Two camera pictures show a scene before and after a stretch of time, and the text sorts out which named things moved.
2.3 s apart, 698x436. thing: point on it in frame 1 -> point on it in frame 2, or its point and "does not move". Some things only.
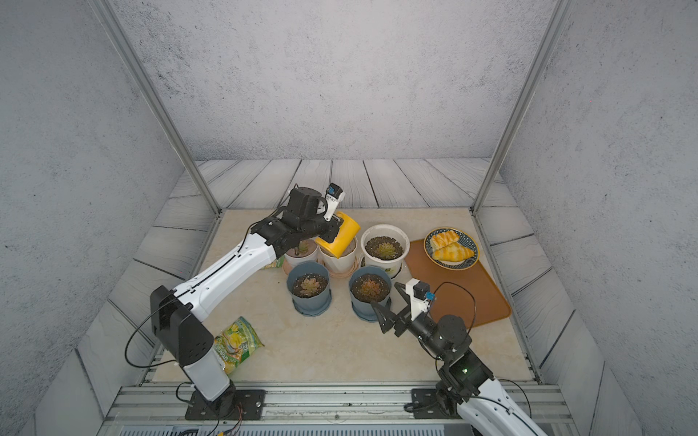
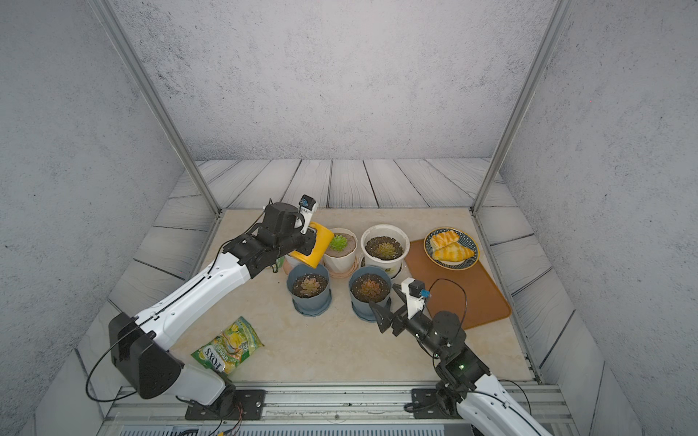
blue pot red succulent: (368, 284) does not move
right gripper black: (404, 321) does not move
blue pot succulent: (309, 287) does not move
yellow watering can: (344, 238) -> (324, 239)
